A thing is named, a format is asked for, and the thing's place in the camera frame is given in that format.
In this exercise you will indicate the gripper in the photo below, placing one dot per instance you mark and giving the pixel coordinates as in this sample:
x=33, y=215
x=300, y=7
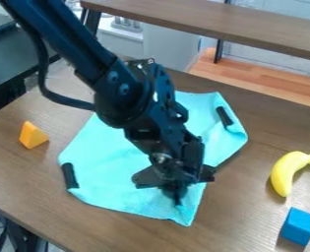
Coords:
x=170, y=131

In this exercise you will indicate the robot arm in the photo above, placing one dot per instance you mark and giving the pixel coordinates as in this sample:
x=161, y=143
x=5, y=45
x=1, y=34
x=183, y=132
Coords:
x=74, y=42

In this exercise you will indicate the turquoise cloth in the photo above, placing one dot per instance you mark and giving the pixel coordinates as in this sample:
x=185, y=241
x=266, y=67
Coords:
x=109, y=170

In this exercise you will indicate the yellow toy banana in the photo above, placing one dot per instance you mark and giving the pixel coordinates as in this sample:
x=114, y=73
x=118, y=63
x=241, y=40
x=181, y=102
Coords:
x=285, y=170

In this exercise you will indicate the blue block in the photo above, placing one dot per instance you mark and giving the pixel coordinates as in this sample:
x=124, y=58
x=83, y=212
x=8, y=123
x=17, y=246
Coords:
x=298, y=226

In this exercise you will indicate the low wooden bench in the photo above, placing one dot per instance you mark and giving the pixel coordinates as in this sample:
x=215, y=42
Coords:
x=266, y=78

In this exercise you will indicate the orange triangular block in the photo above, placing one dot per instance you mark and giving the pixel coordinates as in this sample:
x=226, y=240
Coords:
x=31, y=135

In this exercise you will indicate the wooden table with black legs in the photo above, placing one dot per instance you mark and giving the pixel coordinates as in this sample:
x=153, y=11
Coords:
x=214, y=19

